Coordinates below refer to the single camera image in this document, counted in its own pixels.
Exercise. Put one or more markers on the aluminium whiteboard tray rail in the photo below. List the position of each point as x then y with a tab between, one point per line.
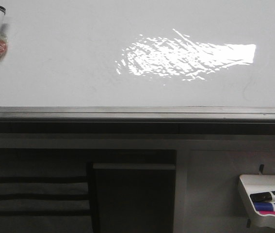
137	114

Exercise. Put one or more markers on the white marker holder tray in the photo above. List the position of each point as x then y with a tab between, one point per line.
249	184

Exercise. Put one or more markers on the white whiteboard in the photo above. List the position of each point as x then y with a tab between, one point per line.
125	53

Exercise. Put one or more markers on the dark cabinet panel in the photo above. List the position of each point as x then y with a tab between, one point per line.
135	200

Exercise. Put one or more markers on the grey striped fabric organizer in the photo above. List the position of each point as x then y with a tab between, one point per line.
46	204

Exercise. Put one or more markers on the blue capped marker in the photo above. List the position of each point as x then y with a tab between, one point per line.
264	206

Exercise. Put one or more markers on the black capped marker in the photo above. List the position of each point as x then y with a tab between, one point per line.
263	196

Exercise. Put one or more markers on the black wall hook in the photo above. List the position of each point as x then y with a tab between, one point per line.
261	169

